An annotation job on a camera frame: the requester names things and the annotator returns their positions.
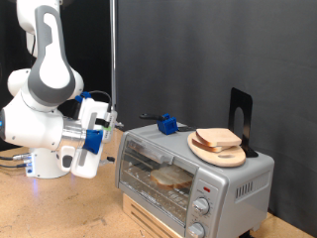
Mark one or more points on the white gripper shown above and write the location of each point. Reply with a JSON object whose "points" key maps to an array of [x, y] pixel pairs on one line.
{"points": [[90, 165]]}

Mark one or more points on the glass oven door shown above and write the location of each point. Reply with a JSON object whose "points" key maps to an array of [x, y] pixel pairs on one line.
{"points": [[138, 185]]}

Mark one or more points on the spatula with blue grip block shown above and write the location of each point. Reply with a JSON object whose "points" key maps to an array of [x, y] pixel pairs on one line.
{"points": [[167, 125]]}

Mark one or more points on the white bread slice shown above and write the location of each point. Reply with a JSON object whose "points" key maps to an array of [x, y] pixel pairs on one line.
{"points": [[199, 145], [171, 177]]}

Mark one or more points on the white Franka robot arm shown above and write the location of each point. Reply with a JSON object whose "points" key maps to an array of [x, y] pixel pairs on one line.
{"points": [[49, 82]]}

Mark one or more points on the red oven indicator light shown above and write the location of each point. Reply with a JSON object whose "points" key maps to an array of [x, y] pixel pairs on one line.
{"points": [[207, 189]]}

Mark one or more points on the silver oven knob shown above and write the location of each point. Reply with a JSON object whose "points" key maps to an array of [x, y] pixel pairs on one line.
{"points": [[201, 206], [196, 230]]}

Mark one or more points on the silver toaster oven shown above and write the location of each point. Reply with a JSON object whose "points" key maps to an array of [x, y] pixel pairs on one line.
{"points": [[244, 211]]}

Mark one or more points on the metal pole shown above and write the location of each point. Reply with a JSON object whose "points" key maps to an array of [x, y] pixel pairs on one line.
{"points": [[113, 49]]}

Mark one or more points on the light brown bread slice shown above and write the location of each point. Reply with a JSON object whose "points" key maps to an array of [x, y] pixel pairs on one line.
{"points": [[219, 136]]}

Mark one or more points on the round wooden cutting board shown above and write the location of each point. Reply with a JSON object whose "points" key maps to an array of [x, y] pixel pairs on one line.
{"points": [[228, 159]]}

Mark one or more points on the black metal bookend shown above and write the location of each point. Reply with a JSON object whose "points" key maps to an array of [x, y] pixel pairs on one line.
{"points": [[241, 99]]}

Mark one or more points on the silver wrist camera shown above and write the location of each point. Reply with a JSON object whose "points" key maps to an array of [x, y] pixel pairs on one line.
{"points": [[110, 127]]}

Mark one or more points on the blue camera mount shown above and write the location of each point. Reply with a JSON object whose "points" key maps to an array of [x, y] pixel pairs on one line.
{"points": [[93, 141]]}

